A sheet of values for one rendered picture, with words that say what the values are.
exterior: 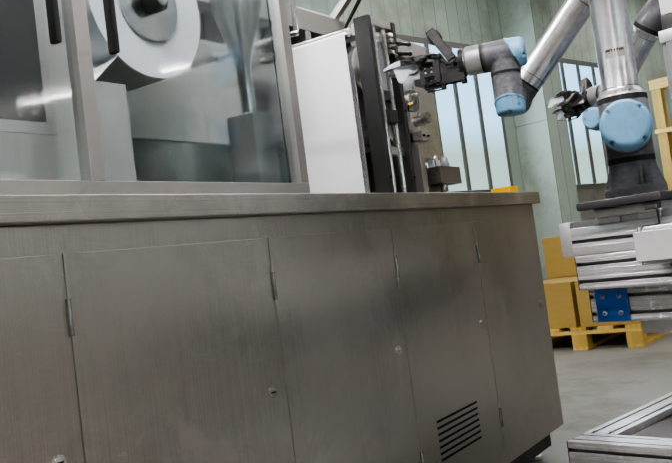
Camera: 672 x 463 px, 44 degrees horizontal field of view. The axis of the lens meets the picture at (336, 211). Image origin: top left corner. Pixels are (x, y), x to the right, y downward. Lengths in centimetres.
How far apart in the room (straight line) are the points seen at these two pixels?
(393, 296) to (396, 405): 26
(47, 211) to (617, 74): 137
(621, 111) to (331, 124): 91
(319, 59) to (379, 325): 97
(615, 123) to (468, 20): 472
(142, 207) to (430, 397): 105
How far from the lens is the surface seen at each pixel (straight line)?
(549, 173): 677
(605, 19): 213
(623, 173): 220
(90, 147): 142
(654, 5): 280
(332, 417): 179
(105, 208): 133
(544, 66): 227
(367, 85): 242
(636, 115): 207
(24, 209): 124
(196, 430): 148
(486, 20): 693
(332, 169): 256
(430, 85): 222
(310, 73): 263
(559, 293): 556
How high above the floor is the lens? 75
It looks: 3 degrees up
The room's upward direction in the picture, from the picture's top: 7 degrees counter-clockwise
